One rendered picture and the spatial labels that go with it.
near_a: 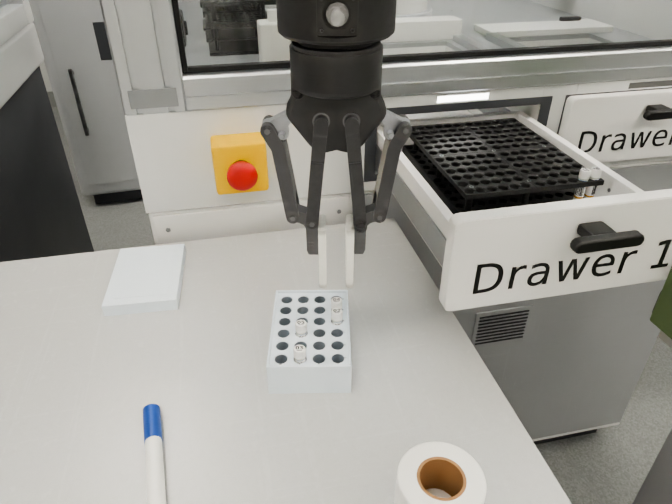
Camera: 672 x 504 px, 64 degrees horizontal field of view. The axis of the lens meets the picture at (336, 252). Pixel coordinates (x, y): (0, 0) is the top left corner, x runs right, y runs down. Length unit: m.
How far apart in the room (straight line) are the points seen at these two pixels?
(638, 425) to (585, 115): 1.01
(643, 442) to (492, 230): 1.21
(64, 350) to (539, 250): 0.52
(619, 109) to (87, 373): 0.83
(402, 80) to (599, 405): 0.98
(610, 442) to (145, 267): 1.28
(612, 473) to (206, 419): 1.20
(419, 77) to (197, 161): 0.33
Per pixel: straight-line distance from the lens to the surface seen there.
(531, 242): 0.57
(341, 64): 0.43
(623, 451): 1.64
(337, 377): 0.55
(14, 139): 1.48
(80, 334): 0.70
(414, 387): 0.58
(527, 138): 0.82
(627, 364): 1.42
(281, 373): 0.55
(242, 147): 0.73
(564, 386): 1.37
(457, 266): 0.55
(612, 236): 0.58
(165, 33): 0.74
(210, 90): 0.76
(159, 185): 0.80
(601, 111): 0.95
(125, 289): 0.72
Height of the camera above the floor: 1.18
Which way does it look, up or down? 33 degrees down
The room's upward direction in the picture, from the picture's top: straight up
